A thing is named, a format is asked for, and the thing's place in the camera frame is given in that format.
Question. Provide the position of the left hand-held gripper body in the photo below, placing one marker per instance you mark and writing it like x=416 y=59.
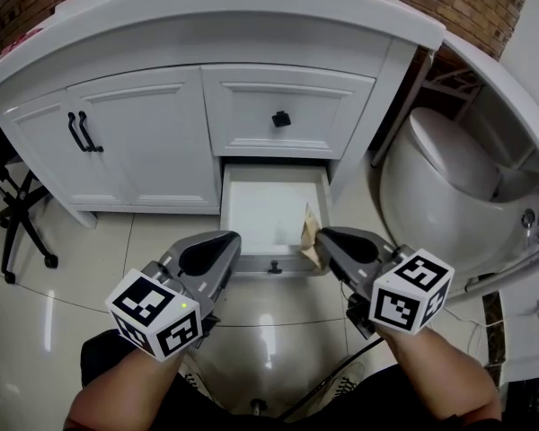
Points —
x=148 y=303

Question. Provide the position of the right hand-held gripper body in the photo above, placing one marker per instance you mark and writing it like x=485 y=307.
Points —
x=404 y=303

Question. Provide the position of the tan paper piece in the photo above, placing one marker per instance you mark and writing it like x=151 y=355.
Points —
x=310 y=236

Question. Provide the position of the white drawer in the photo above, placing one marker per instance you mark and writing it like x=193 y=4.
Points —
x=242 y=115
x=260 y=213

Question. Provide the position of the person's right forearm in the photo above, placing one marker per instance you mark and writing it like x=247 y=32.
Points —
x=435 y=375

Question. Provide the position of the person's left forearm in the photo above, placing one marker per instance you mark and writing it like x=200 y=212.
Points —
x=117 y=393

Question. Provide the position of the black square drawer knob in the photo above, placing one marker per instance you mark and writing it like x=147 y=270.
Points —
x=276 y=267
x=281 y=119

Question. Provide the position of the closed white drawer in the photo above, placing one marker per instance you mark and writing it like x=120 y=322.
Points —
x=242 y=115

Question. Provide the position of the black stool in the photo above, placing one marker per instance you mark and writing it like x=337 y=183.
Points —
x=99 y=353

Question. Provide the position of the person's white left shoe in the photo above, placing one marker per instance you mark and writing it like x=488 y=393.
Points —
x=193 y=380

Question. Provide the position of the person's white shoe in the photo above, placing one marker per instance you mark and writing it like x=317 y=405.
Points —
x=193 y=380
x=346 y=375

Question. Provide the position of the person's white right shoe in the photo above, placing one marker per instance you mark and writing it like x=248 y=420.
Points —
x=346 y=375

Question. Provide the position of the white toilet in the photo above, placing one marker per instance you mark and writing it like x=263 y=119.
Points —
x=431 y=204

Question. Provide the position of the chrome toilet button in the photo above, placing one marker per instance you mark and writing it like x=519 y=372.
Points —
x=528 y=218

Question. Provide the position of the small black floor knob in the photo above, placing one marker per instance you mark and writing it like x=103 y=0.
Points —
x=258 y=407

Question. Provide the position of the person's black shorts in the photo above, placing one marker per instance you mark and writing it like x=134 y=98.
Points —
x=251 y=422

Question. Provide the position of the wide white cabinet door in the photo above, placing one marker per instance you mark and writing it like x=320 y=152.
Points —
x=152 y=142

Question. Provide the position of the narrow white cabinet door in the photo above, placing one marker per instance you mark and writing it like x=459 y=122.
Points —
x=40 y=151

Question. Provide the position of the white support pole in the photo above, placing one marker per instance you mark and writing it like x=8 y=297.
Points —
x=403 y=106

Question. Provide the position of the white metal rack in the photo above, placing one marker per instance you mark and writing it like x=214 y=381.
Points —
x=449 y=89

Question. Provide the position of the white vanity cabinet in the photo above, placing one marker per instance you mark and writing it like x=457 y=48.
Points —
x=197 y=54

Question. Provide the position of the pink cloth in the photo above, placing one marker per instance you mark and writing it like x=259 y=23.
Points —
x=22 y=38

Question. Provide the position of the white sink countertop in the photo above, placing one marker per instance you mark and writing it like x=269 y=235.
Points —
x=206 y=11

